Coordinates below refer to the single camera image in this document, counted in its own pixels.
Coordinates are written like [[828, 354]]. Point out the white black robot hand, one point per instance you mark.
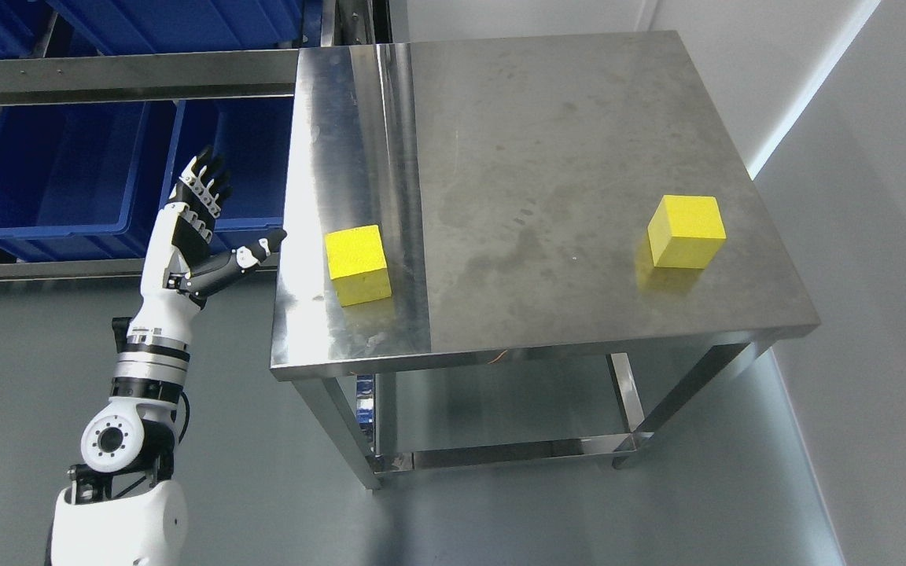
[[180, 267]]

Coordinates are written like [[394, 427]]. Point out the yellow foam block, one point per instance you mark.
[[686, 232], [357, 265]]

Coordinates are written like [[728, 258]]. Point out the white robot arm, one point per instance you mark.
[[122, 505]]

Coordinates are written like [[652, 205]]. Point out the metal shelf rack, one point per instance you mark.
[[150, 77]]

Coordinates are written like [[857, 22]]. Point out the blue plastic bin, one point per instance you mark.
[[253, 138], [82, 182], [156, 27]]

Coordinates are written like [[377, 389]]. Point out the blue plastic bin upper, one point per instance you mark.
[[156, 27]]

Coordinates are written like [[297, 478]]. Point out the stainless steel table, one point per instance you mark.
[[513, 181]]

